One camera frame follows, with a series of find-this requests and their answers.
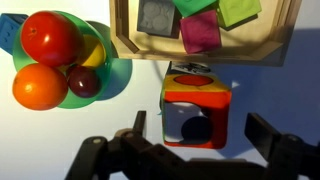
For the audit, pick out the dark red toy plum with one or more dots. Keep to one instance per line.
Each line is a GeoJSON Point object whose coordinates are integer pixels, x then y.
{"type": "Point", "coordinates": [83, 81]}

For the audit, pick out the magenta embossed block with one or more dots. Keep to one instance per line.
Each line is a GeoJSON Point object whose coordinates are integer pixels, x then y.
{"type": "Point", "coordinates": [200, 31]}

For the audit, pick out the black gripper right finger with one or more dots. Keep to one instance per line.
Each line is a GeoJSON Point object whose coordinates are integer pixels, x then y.
{"type": "Point", "coordinates": [286, 153]}

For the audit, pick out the lime green embossed block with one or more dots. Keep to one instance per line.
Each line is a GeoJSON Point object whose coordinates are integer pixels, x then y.
{"type": "Point", "coordinates": [238, 11]}

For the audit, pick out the wooden tray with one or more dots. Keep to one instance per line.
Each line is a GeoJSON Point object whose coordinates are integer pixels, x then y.
{"type": "Point", "coordinates": [150, 55]}

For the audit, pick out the black white soft cube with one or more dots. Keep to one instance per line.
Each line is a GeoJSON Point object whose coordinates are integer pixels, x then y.
{"type": "Point", "coordinates": [190, 68]}

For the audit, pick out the teal embossed block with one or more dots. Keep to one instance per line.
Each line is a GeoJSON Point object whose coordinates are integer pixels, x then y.
{"type": "Point", "coordinates": [8, 33]}

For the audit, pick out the orange multicolour squishy block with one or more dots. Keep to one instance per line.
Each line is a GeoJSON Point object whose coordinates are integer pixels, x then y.
{"type": "Point", "coordinates": [196, 100]}

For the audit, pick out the red toy tomato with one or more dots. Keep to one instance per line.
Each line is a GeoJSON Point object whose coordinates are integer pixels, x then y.
{"type": "Point", "coordinates": [50, 38]}

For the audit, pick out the green plastic bowl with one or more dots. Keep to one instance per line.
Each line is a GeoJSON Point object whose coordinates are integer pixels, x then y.
{"type": "Point", "coordinates": [77, 102]}

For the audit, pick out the toy orange fruit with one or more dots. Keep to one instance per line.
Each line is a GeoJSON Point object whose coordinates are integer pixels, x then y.
{"type": "Point", "coordinates": [40, 87]}

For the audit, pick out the yellow toy lemon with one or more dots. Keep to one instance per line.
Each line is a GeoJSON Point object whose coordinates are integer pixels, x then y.
{"type": "Point", "coordinates": [95, 53]}

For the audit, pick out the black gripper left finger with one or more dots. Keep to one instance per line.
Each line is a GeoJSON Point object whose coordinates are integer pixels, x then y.
{"type": "Point", "coordinates": [100, 156]}

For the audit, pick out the grey embossed block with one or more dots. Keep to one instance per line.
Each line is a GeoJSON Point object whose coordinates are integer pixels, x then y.
{"type": "Point", "coordinates": [156, 18]}

